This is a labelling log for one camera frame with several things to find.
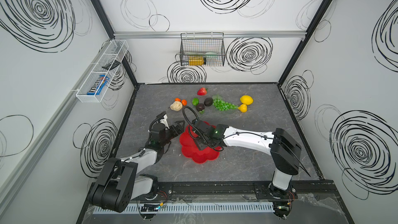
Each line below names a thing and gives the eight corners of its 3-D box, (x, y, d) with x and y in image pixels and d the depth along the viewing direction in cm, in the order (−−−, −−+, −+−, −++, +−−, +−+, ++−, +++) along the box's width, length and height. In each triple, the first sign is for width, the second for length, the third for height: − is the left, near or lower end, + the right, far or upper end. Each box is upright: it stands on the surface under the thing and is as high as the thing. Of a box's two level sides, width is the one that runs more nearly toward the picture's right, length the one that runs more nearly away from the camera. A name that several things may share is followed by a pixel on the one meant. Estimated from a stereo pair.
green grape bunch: (211, 108, 107) (211, 104, 103) (213, 102, 111) (213, 98, 107) (236, 114, 104) (237, 111, 100) (237, 107, 107) (238, 103, 104)
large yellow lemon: (241, 105, 108) (242, 102, 106) (239, 98, 113) (240, 95, 110) (252, 105, 108) (253, 102, 106) (250, 98, 113) (251, 95, 110)
